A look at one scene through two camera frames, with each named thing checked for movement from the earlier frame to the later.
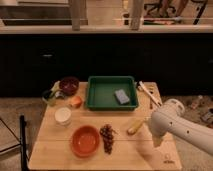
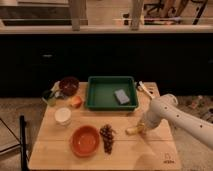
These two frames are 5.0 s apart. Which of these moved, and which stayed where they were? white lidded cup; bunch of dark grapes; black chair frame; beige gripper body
Moved: beige gripper body
Stayed: bunch of dark grapes; white lidded cup; black chair frame
